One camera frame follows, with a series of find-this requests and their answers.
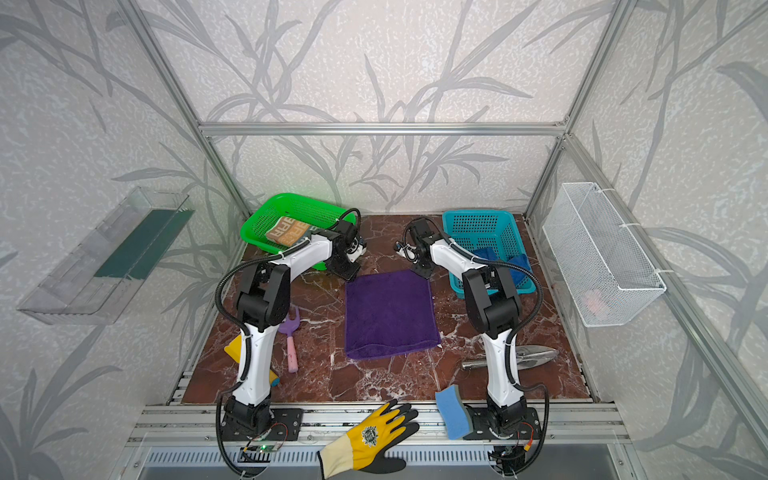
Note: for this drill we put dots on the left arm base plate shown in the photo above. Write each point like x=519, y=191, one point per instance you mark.
x=282, y=423

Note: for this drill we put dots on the teal plastic basket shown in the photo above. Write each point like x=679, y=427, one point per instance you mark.
x=474, y=229

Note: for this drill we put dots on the white wire basket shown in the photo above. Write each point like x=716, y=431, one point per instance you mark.
x=609, y=276

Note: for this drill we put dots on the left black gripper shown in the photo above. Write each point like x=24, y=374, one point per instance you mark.
x=349, y=264

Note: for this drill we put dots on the purple pink toy rake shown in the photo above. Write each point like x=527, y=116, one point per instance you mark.
x=289, y=325

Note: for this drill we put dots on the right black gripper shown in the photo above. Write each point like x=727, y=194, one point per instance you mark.
x=417, y=261

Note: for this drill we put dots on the green circuit board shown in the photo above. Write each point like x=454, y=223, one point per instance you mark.
x=258, y=454

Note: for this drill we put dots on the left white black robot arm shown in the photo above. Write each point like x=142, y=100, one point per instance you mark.
x=256, y=295

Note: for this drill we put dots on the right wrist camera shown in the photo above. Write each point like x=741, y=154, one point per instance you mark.
x=405, y=251

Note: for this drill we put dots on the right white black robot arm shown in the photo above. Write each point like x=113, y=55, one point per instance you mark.
x=493, y=305

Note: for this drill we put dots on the clear wall shelf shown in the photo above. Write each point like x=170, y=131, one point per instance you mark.
x=95, y=282

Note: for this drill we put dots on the blue towel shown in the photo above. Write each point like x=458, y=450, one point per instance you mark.
x=518, y=260

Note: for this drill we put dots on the green plastic basket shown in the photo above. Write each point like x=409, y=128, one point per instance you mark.
x=312, y=251

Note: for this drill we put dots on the purple towel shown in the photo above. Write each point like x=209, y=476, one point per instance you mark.
x=389, y=314

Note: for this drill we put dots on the rabbit print towel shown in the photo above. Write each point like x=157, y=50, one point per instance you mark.
x=288, y=231

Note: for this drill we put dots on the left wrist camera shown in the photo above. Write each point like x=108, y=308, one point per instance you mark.
x=356, y=249

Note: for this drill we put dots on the blue sponge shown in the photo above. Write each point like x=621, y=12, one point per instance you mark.
x=457, y=419

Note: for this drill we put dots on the yellow black work glove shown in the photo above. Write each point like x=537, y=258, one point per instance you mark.
x=364, y=447

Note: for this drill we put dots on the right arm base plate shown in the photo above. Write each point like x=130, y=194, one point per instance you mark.
x=516, y=422

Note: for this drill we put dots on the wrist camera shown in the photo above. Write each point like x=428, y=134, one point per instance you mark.
x=405, y=251
x=356, y=249

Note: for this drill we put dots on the yellow toy shovel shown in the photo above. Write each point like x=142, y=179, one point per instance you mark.
x=233, y=350

